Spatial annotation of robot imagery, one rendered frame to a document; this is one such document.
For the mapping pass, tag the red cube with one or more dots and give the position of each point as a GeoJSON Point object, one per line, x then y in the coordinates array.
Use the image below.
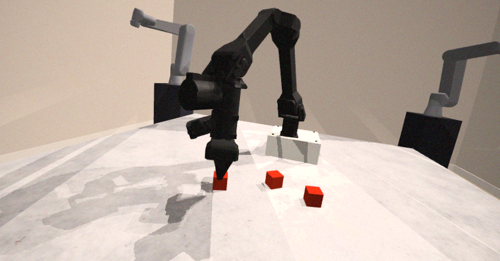
{"type": "Point", "coordinates": [220, 184]}
{"type": "Point", "coordinates": [313, 196]}
{"type": "Point", "coordinates": [274, 179]}

